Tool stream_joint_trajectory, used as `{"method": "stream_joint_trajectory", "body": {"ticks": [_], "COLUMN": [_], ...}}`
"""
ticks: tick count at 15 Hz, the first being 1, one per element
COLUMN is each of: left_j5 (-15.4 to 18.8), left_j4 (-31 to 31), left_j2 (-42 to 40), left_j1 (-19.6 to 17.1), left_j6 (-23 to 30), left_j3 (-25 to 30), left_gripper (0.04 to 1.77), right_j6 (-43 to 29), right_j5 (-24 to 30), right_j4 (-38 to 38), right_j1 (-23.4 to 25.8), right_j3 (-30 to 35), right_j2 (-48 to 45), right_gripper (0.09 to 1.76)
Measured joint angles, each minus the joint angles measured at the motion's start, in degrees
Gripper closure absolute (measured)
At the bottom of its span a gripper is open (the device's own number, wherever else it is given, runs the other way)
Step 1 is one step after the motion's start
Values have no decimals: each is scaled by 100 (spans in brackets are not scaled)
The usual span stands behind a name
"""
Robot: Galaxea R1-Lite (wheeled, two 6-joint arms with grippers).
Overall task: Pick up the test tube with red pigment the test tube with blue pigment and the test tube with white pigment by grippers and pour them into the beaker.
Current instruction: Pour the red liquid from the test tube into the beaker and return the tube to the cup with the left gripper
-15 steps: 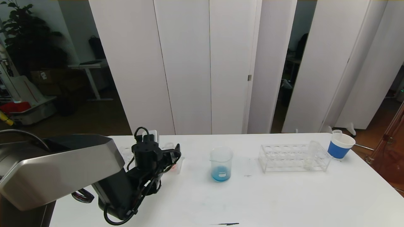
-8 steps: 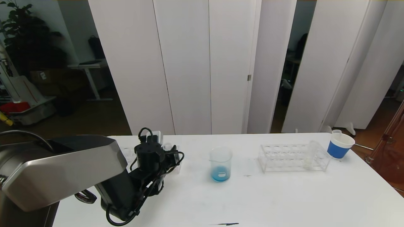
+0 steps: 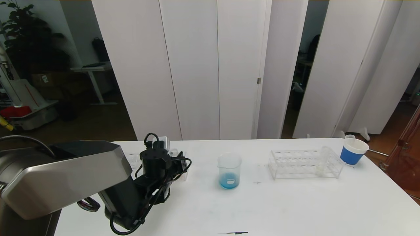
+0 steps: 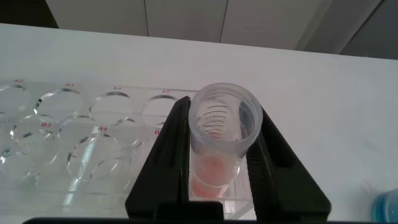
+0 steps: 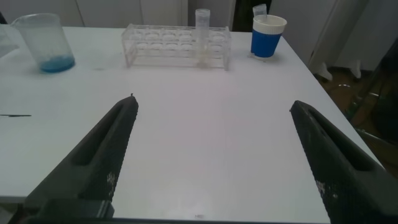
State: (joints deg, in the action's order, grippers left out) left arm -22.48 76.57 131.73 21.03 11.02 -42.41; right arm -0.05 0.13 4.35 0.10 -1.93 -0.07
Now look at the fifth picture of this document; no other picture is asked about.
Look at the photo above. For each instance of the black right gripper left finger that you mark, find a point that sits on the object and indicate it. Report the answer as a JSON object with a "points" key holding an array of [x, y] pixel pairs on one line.
{"points": [[90, 168]]}

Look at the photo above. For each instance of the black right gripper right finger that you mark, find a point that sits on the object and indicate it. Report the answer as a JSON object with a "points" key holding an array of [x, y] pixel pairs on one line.
{"points": [[345, 174]]}

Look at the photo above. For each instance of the clear graduated plastic test tube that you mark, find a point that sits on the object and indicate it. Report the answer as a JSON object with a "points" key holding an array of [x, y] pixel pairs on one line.
{"points": [[260, 11]]}

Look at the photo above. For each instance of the clear plastic beaker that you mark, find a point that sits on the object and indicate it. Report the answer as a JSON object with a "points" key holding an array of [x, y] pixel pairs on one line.
{"points": [[46, 40]]}

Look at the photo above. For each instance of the clear acrylic test tube rack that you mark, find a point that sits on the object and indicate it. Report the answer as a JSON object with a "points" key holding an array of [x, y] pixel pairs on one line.
{"points": [[164, 46]]}

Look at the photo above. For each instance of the test tube with yellowish pigment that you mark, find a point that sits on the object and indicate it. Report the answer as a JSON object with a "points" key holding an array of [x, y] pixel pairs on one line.
{"points": [[202, 31]]}

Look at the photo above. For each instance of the white partition foot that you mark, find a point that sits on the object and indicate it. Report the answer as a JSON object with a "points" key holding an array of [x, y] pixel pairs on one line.
{"points": [[356, 70], [324, 73]]}

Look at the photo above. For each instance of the blue banded white paper cup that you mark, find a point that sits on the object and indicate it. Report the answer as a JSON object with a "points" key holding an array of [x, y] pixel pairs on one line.
{"points": [[265, 43]]}

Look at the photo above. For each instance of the metal frame stand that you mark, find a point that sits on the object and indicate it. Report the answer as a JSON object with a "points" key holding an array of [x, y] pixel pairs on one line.
{"points": [[385, 118]]}

